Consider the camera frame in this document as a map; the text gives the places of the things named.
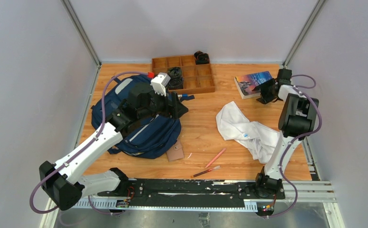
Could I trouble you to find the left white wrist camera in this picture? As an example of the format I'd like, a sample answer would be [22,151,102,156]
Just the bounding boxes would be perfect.
[150,73,171,97]

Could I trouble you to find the blue Jane Eyre book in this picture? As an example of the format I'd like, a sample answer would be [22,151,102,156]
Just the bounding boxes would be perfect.
[233,71,272,99]

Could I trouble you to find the white cloth garment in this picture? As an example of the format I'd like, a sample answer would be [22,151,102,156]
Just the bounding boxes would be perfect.
[216,101,279,164]

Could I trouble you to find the black rolled belt middle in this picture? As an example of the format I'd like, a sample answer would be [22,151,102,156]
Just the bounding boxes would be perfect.
[167,67,184,90]

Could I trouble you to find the navy blue backpack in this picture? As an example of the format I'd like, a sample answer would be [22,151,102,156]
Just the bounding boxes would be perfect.
[91,74,182,159]

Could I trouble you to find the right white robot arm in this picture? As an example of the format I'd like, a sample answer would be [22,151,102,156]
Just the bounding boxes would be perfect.
[254,68,319,198]

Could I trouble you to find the wooden compartment tray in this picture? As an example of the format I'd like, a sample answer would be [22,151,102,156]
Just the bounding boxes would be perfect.
[151,55,215,95]

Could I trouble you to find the aluminium frame rail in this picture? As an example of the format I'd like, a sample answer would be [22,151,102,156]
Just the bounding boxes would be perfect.
[40,179,345,228]

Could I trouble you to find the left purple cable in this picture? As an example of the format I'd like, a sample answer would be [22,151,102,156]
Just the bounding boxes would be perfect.
[29,71,155,217]

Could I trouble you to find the pink pen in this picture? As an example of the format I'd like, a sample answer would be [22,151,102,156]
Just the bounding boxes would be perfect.
[205,148,226,168]

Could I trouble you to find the red clear-capped pen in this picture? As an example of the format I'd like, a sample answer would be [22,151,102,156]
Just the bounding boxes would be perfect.
[191,165,220,178]

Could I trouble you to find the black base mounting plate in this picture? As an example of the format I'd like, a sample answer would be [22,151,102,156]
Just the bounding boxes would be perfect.
[97,179,285,208]

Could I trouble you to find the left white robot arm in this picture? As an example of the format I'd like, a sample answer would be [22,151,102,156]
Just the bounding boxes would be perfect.
[29,83,188,213]

